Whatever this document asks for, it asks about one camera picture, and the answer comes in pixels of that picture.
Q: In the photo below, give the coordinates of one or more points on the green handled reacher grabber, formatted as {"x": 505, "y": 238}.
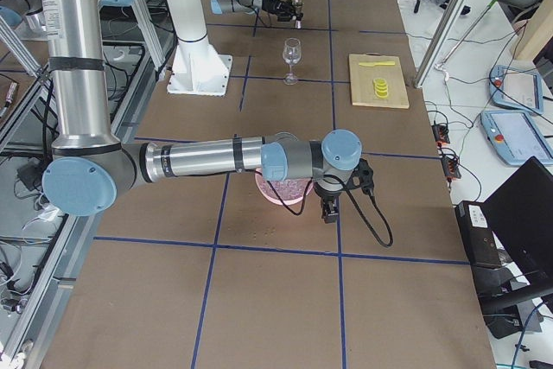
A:
{"x": 441, "y": 64}

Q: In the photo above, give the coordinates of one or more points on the lemon slice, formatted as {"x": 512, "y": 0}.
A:
{"x": 381, "y": 86}
{"x": 381, "y": 90}
{"x": 379, "y": 82}
{"x": 382, "y": 94}

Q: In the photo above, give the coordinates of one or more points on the yellow plastic knife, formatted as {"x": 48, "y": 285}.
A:
{"x": 381, "y": 63}

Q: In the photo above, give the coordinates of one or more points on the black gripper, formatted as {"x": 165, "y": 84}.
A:
{"x": 327, "y": 194}
{"x": 276, "y": 6}

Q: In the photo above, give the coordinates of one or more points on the pink bowl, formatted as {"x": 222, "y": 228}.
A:
{"x": 259, "y": 177}

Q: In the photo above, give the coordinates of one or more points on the blue teach pendant far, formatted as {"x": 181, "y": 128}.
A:
{"x": 518, "y": 89}

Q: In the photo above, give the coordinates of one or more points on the black box device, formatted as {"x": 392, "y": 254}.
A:
{"x": 477, "y": 236}

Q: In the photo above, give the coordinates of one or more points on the black monitor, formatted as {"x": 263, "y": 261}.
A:
{"x": 519, "y": 213}

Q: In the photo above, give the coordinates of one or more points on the bamboo cutting board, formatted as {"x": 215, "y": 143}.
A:
{"x": 363, "y": 90}

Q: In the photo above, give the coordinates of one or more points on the wooden plank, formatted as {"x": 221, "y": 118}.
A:
{"x": 537, "y": 33}

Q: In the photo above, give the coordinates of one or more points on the aluminium frame post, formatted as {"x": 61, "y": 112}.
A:
{"x": 449, "y": 18}

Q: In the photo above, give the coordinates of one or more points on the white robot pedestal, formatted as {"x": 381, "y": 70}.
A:
{"x": 197, "y": 68}

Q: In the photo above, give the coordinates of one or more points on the steel cocktail jigger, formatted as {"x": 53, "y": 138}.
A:
{"x": 297, "y": 17}

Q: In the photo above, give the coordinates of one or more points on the blue teach pendant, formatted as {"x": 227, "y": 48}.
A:
{"x": 518, "y": 89}
{"x": 515, "y": 137}

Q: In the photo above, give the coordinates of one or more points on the pile of clear ice cubes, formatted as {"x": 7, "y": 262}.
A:
{"x": 288, "y": 190}

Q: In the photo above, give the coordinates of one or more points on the blue teach pendant near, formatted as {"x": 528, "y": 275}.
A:
{"x": 515, "y": 137}

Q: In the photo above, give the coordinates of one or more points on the clear wine glass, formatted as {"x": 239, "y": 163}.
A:
{"x": 292, "y": 54}

